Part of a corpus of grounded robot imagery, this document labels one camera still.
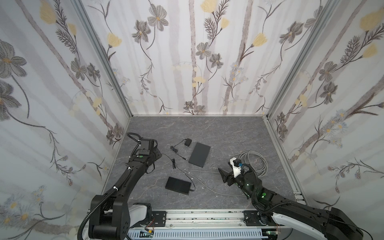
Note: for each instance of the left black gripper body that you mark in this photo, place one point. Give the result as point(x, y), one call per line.
point(144, 144)

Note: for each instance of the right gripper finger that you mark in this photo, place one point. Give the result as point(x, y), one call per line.
point(227, 180)
point(225, 175)

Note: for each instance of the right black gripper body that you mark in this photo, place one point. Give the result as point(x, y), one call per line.
point(229, 176)

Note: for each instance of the black ribbed network switch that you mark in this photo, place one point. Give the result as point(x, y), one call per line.
point(178, 186)

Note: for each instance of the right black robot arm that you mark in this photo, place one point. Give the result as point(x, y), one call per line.
point(273, 208)

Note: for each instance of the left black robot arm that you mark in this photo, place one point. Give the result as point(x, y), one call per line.
point(109, 217)

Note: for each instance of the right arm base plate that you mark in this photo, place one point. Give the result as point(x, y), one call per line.
point(255, 218)

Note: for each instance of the aluminium mounting rail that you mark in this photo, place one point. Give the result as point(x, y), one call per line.
point(196, 219)

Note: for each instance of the white slotted cable duct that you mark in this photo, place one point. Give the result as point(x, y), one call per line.
point(190, 234)

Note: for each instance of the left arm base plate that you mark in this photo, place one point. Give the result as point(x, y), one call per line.
point(158, 220)

